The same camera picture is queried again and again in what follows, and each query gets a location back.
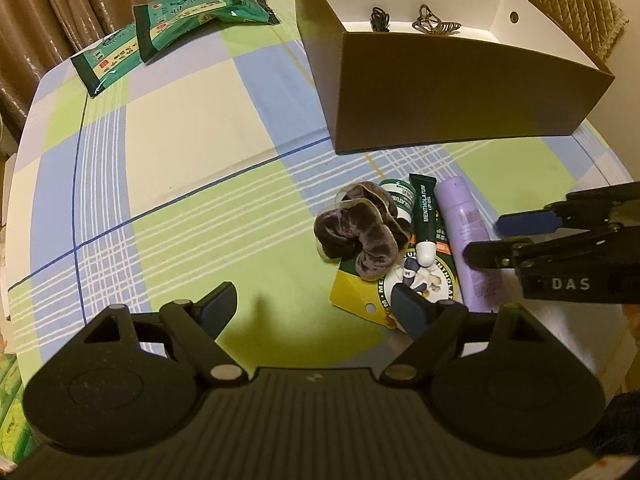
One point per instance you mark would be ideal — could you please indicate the checked tablecloth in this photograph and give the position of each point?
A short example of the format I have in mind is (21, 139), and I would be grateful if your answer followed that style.
(175, 135)

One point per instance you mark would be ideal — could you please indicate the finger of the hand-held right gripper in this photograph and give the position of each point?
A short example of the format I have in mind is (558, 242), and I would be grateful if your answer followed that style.
(527, 223)
(500, 255)

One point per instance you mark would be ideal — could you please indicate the bronze hair claw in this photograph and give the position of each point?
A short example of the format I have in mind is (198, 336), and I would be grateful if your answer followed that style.
(432, 24)

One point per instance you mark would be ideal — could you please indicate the brown cardboard box white inside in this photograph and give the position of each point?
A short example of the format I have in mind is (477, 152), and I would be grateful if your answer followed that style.
(450, 90)

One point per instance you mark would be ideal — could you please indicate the yellow green lip balm card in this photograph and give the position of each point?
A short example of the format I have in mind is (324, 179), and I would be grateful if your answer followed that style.
(350, 290)

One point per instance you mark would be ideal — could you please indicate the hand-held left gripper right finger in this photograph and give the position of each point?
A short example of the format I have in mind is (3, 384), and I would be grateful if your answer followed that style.
(407, 308)

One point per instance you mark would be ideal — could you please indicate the green tissue packet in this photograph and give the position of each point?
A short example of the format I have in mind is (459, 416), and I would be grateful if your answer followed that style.
(200, 15)
(107, 62)

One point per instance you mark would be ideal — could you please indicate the dark cloth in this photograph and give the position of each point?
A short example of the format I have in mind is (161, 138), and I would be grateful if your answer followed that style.
(620, 425)

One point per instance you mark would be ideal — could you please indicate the small green white tube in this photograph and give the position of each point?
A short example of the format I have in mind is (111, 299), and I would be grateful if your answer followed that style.
(400, 197)

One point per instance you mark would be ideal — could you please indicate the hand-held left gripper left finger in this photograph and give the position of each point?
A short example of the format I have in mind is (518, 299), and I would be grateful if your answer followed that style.
(220, 306)

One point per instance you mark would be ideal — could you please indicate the dark green lip gel tube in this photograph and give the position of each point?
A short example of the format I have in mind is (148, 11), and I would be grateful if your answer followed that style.
(425, 210)

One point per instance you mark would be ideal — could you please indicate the stack of green packs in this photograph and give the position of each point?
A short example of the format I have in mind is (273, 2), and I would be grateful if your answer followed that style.
(10, 410)

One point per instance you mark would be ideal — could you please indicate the beige curtain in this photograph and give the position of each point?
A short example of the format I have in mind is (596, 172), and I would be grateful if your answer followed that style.
(75, 0)

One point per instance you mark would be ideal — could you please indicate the purple-brown velvet scrunchie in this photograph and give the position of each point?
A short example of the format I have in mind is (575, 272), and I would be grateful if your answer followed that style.
(350, 225)

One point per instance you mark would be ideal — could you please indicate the lilac tube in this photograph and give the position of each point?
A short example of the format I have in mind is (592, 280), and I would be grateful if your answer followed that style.
(460, 210)

